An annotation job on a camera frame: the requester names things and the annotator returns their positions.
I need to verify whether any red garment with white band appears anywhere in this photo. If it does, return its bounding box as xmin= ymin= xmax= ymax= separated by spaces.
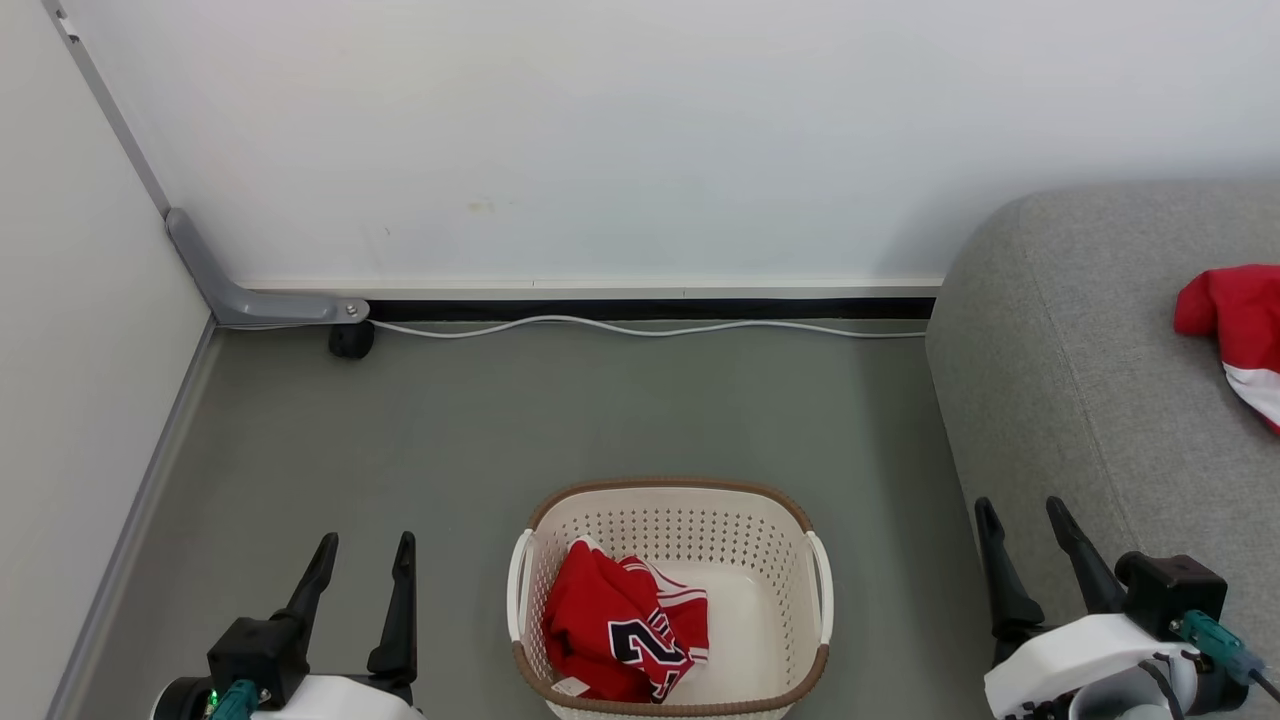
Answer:
xmin=1173 ymin=264 xmax=1280 ymax=433

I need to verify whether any white perforated laundry basket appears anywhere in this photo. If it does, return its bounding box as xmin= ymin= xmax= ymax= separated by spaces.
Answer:
xmin=506 ymin=477 xmax=834 ymax=720

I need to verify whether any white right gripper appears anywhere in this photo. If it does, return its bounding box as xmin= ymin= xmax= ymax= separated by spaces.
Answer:
xmin=974 ymin=496 xmax=1201 ymax=720

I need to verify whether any black caster wheel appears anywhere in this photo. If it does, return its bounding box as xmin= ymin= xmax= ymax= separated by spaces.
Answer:
xmin=328 ymin=320 xmax=377 ymax=360

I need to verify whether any grey metal bracket with wheel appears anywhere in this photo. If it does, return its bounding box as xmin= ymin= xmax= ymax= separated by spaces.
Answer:
xmin=40 ymin=0 xmax=371 ymax=329

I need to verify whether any white floor cable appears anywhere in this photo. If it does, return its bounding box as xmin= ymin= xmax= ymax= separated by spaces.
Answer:
xmin=225 ymin=315 xmax=928 ymax=341

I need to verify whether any red numbered basketball jersey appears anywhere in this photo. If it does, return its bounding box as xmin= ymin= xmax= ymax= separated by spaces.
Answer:
xmin=541 ymin=537 xmax=711 ymax=704

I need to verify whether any grey floor skirting strip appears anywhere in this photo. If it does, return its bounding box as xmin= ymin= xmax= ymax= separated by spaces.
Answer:
xmin=45 ymin=320 xmax=221 ymax=720

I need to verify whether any grey fabric sofa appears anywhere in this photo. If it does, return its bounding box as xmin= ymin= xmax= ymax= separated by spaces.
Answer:
xmin=925 ymin=180 xmax=1280 ymax=720

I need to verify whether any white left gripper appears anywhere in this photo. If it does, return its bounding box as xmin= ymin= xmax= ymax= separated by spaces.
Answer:
xmin=250 ymin=531 xmax=429 ymax=720

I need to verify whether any white wall base trim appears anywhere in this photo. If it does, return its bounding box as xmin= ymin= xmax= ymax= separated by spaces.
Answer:
xmin=235 ymin=277 xmax=946 ymax=301

